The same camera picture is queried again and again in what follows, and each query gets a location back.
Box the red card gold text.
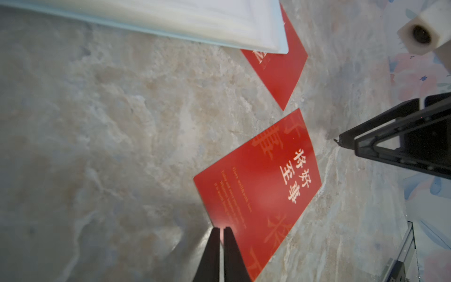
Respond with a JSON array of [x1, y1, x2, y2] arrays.
[[194, 109, 322, 280]]

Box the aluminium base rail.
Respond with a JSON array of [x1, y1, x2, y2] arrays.
[[382, 221, 420, 282]]

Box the red money card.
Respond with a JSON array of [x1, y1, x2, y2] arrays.
[[242, 8, 308, 110]]

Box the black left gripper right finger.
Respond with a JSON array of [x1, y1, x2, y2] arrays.
[[223, 227, 251, 282]]

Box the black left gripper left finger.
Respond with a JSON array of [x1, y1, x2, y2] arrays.
[[193, 227, 220, 282]]

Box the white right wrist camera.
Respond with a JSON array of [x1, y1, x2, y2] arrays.
[[398, 1, 451, 71]]

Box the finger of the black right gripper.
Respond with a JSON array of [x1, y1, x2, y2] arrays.
[[335, 93, 451, 179]]

